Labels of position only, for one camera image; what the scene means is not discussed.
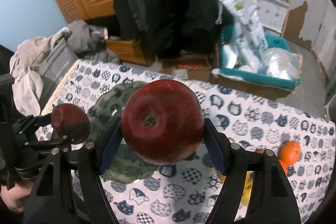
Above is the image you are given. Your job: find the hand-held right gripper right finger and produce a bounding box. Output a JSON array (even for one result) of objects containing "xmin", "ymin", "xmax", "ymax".
[{"xmin": 203, "ymin": 118, "xmax": 302, "ymax": 224}]

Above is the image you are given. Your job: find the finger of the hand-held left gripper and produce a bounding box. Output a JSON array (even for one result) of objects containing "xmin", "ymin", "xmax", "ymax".
[
  {"xmin": 24, "ymin": 134, "xmax": 73, "ymax": 151},
  {"xmin": 16, "ymin": 114, "xmax": 56, "ymax": 137}
]

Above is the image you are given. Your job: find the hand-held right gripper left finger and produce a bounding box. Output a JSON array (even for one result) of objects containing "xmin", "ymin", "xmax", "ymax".
[{"xmin": 22, "ymin": 122, "xmax": 124, "ymax": 224}]

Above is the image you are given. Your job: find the small red apple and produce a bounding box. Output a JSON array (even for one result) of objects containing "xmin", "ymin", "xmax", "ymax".
[{"xmin": 51, "ymin": 104, "xmax": 91, "ymax": 144}]

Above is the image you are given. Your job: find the clear glass plate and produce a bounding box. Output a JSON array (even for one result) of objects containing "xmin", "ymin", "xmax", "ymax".
[{"xmin": 88, "ymin": 81, "xmax": 168, "ymax": 184}]

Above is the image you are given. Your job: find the yellow lemon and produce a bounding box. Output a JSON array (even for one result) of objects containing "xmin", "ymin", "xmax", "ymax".
[{"xmin": 241, "ymin": 171, "xmax": 255, "ymax": 207}]

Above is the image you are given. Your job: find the large dark red apple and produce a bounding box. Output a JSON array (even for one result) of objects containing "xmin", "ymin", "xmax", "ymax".
[{"xmin": 121, "ymin": 80, "xmax": 205, "ymax": 165}]

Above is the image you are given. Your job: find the large orange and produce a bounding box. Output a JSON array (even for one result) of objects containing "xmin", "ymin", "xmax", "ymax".
[{"xmin": 278, "ymin": 140, "xmax": 301, "ymax": 165}]

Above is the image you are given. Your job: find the person's left hand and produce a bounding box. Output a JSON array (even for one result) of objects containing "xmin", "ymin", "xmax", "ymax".
[{"xmin": 0, "ymin": 181, "xmax": 30, "ymax": 214}]

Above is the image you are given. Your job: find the beige cloth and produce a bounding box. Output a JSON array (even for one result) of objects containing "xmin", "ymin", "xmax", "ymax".
[{"xmin": 10, "ymin": 28, "xmax": 72, "ymax": 119}]

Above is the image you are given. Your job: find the cat print tablecloth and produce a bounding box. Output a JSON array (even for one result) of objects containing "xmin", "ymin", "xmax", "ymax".
[{"xmin": 35, "ymin": 59, "xmax": 336, "ymax": 224}]

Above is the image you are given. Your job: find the grey fabric bag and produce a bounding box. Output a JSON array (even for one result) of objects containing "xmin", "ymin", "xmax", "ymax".
[{"xmin": 29, "ymin": 40, "xmax": 79, "ymax": 114}]

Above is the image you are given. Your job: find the flat brown cardboard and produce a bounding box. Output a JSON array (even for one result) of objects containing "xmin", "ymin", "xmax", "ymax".
[{"xmin": 210, "ymin": 72, "xmax": 296, "ymax": 102}]

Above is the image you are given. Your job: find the cardboard box with red contents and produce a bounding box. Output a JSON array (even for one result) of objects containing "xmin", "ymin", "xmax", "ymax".
[{"xmin": 160, "ymin": 56, "xmax": 212, "ymax": 83}]

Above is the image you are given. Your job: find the grey garment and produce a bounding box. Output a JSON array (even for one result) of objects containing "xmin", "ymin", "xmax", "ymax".
[{"xmin": 64, "ymin": 21, "xmax": 121, "ymax": 64}]

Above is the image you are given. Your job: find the clear plastic bag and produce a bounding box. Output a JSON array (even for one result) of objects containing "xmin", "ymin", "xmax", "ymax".
[{"xmin": 259, "ymin": 48, "xmax": 303, "ymax": 81}]

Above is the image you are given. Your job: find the teal box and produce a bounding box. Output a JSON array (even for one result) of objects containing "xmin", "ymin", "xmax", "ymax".
[{"xmin": 219, "ymin": 26, "xmax": 301, "ymax": 90}]

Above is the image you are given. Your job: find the printed plastic bag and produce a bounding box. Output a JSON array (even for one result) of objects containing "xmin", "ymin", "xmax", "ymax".
[{"xmin": 209, "ymin": 0, "xmax": 269, "ymax": 73}]

